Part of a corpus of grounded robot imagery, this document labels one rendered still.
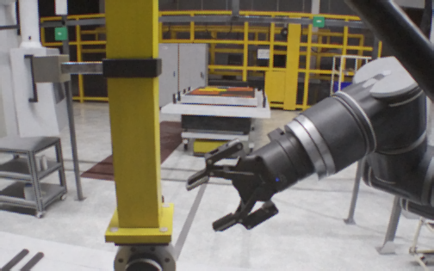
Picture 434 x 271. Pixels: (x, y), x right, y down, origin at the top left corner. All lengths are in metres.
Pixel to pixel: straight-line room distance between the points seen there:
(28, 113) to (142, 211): 2.71
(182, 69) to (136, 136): 8.66
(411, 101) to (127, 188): 0.39
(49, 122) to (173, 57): 6.45
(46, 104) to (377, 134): 2.79
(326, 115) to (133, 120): 0.26
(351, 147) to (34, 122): 2.84
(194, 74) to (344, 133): 8.54
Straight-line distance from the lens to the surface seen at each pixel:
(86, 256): 1.41
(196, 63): 8.88
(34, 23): 3.24
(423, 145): 0.55
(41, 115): 3.01
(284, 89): 9.64
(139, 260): 0.41
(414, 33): 0.27
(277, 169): 0.43
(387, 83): 0.47
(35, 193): 3.45
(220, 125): 4.69
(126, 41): 0.32
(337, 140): 0.43
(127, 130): 0.33
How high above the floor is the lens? 1.66
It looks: 15 degrees down
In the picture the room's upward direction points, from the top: 1 degrees clockwise
